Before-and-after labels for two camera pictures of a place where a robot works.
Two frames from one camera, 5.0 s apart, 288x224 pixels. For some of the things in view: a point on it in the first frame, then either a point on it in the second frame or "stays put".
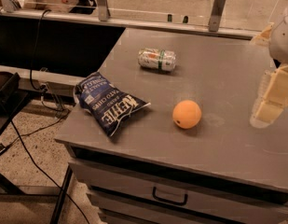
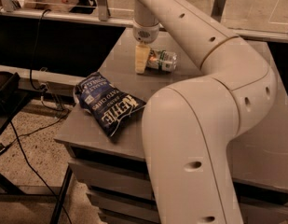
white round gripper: x=282 y=41 to x=145 y=33
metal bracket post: x=217 y=9 stays put
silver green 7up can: x=157 y=58 stays put
